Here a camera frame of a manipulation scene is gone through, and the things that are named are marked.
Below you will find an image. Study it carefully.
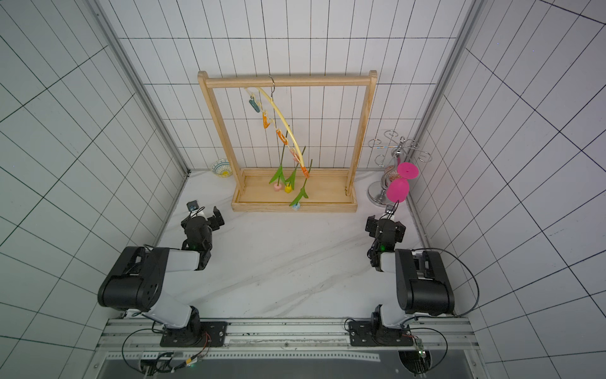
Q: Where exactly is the patterned cup on stand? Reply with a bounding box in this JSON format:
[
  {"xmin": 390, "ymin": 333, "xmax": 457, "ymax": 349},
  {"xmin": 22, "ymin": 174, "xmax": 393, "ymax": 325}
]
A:
[{"xmin": 386, "ymin": 171, "xmax": 400, "ymax": 186}]

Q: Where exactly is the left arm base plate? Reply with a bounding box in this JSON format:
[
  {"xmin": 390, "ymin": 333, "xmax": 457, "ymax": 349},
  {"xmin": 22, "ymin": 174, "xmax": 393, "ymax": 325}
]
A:
[{"xmin": 159, "ymin": 322, "xmax": 228, "ymax": 349}]

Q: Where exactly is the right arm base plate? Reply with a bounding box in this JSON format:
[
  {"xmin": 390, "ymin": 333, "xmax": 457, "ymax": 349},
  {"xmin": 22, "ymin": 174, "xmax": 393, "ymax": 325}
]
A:
[{"xmin": 344, "ymin": 318, "xmax": 413, "ymax": 347}]

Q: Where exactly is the small patterned bowl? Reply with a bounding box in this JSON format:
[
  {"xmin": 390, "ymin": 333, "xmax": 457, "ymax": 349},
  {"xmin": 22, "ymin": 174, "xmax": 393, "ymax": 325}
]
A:
[{"xmin": 211, "ymin": 159, "xmax": 233, "ymax": 178}]

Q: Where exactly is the pink tulip flower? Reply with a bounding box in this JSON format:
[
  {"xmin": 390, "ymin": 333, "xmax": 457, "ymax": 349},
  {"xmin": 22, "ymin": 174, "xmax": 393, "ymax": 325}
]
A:
[{"xmin": 269, "ymin": 146, "xmax": 286, "ymax": 192}]

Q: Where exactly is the magenta plastic wine glass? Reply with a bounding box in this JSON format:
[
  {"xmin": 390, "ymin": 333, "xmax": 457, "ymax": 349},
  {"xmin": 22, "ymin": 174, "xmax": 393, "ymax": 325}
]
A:
[{"xmin": 386, "ymin": 162, "xmax": 420, "ymax": 203}]

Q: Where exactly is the chrome glass holder stand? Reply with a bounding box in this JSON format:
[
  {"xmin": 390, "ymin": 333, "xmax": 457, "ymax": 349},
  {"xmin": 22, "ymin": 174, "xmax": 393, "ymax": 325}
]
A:
[{"xmin": 367, "ymin": 137, "xmax": 432, "ymax": 206}]

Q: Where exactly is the yellow curved clothes hanger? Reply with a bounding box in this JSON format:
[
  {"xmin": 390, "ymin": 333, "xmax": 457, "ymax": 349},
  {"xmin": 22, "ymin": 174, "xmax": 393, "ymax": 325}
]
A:
[{"xmin": 245, "ymin": 76, "xmax": 307, "ymax": 168}]

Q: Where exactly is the wooden clothes rack frame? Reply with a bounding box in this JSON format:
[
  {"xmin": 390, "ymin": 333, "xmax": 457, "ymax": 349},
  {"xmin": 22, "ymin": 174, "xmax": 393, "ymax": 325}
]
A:
[{"xmin": 197, "ymin": 70, "xmax": 378, "ymax": 213}]

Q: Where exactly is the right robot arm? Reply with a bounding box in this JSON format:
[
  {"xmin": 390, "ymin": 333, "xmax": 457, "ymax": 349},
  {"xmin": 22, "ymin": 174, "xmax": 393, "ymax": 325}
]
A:
[{"xmin": 365, "ymin": 216, "xmax": 455, "ymax": 329}]

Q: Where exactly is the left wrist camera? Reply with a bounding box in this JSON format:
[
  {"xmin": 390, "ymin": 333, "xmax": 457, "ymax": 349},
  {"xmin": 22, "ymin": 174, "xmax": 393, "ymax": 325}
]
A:
[{"xmin": 186, "ymin": 200, "xmax": 205, "ymax": 217}]

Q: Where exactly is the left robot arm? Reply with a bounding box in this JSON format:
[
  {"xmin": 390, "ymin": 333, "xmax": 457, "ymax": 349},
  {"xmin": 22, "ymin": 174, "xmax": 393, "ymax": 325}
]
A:
[{"xmin": 97, "ymin": 207, "xmax": 225, "ymax": 329}]

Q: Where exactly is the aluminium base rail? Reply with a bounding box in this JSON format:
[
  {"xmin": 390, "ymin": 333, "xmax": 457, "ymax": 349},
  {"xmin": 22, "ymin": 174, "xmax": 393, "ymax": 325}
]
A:
[{"xmin": 85, "ymin": 317, "xmax": 489, "ymax": 378}]

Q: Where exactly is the yellow tulip flower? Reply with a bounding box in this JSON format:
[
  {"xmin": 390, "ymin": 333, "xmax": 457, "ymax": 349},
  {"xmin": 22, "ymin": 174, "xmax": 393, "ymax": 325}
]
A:
[{"xmin": 284, "ymin": 161, "xmax": 300, "ymax": 194}]

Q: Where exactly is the pink clothespin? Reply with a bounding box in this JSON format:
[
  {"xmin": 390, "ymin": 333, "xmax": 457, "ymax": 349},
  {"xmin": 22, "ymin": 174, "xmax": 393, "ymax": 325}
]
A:
[{"xmin": 290, "ymin": 148, "xmax": 301, "ymax": 164}]

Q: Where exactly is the teal clothespin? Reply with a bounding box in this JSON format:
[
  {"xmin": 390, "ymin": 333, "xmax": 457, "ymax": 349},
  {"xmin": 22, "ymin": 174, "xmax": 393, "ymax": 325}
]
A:
[{"xmin": 249, "ymin": 95, "xmax": 261, "ymax": 113}]

